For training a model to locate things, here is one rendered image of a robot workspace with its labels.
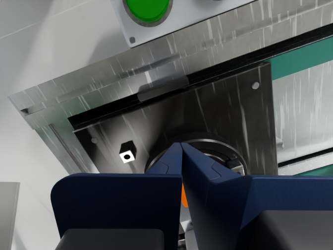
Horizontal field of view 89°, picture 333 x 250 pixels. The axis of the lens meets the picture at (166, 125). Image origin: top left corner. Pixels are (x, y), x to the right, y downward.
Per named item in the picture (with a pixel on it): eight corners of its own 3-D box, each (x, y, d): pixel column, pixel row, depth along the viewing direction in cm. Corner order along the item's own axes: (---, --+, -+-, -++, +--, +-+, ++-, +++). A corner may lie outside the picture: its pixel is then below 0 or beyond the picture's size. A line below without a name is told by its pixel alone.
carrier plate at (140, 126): (78, 124, 22) (70, 132, 20) (261, 60, 20) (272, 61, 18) (146, 232, 32) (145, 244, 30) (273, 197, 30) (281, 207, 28)
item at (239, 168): (225, 161, 21) (230, 169, 20) (237, 157, 21) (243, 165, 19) (228, 173, 22) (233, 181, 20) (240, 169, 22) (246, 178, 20)
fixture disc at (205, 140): (127, 152, 22) (125, 161, 20) (233, 117, 21) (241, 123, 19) (163, 218, 28) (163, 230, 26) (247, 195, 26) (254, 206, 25)
